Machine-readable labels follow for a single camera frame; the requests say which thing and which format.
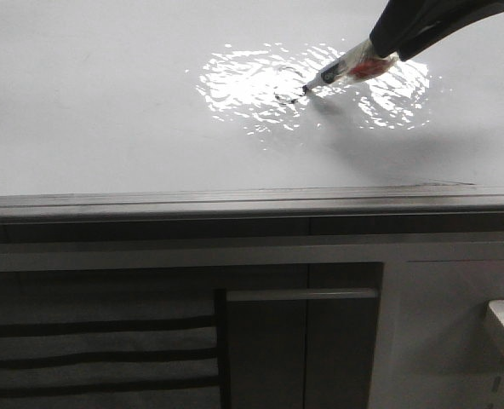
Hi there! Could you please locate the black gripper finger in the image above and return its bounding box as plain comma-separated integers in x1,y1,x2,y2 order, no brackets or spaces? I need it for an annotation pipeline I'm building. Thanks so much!
369,0,504,57
397,0,504,61

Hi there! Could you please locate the white taped whiteboard marker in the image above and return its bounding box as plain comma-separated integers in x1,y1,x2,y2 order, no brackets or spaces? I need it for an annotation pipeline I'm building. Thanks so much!
302,39,399,94

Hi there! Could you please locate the dark slatted chair back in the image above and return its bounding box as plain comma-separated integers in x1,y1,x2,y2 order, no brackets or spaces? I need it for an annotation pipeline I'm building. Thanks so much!
0,314,226,407

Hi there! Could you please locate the white whiteboard with metal frame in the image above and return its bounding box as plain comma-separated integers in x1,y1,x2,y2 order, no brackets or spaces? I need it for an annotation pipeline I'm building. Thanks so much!
0,1,504,223

